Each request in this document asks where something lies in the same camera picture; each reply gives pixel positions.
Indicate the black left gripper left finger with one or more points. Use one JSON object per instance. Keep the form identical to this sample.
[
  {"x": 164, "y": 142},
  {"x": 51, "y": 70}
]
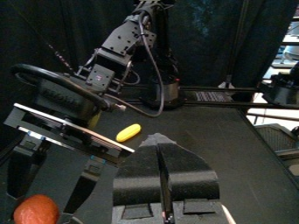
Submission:
[{"x": 136, "y": 180}]

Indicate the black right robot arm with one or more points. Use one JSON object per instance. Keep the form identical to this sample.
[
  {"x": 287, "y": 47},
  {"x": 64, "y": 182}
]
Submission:
[{"x": 124, "y": 38}]

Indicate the grey ribbed crate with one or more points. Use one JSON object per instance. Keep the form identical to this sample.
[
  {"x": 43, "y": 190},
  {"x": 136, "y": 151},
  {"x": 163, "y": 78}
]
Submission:
[{"x": 278, "y": 137}]

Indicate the black background robot base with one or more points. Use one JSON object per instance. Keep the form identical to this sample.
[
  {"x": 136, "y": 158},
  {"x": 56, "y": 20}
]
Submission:
[{"x": 285, "y": 93}]

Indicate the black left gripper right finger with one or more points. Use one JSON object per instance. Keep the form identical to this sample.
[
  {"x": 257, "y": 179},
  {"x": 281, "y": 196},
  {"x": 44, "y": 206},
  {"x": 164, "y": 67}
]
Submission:
[{"x": 191, "y": 180}]

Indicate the yellow oblong toy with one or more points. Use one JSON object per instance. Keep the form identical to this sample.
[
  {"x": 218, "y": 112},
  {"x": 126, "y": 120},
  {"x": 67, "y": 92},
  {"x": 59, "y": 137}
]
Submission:
[{"x": 128, "y": 132}]

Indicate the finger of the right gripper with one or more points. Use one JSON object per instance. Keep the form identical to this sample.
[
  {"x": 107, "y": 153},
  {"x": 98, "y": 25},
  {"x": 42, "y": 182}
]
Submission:
[
  {"x": 23, "y": 169},
  {"x": 83, "y": 189}
]

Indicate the orange-brown toy drumstick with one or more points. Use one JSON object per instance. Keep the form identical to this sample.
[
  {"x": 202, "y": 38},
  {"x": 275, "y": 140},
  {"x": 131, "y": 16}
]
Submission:
[{"x": 35, "y": 210}]

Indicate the black frame rail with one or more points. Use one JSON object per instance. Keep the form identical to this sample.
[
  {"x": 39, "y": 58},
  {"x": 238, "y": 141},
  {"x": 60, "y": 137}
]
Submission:
[{"x": 243, "y": 89}]

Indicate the black vertical frame pole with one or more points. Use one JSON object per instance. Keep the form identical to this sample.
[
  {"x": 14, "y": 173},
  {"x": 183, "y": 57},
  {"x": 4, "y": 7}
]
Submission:
[{"x": 238, "y": 43}]

